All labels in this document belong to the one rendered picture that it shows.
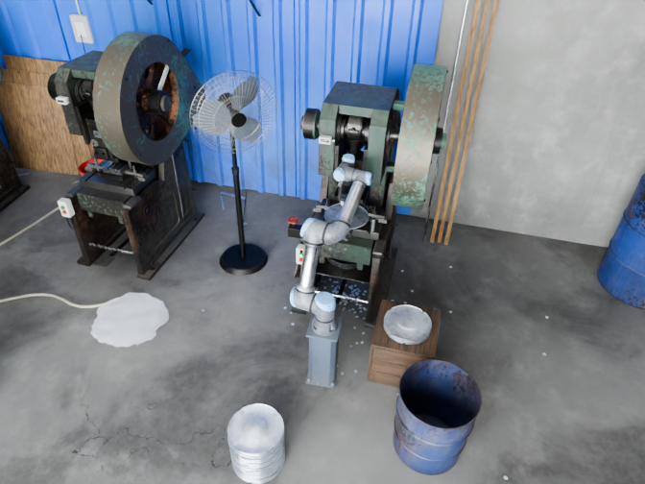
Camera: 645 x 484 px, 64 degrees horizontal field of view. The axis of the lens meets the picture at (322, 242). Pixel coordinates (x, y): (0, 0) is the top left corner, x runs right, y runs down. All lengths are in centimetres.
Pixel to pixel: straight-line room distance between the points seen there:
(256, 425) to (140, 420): 80
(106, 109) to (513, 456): 306
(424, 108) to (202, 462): 223
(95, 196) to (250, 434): 211
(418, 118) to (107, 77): 179
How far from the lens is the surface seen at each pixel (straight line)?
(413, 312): 327
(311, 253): 281
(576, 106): 434
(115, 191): 402
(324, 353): 310
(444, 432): 272
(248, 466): 288
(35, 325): 411
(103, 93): 333
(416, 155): 272
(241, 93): 336
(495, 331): 386
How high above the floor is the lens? 268
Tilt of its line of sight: 38 degrees down
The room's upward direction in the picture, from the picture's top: 2 degrees clockwise
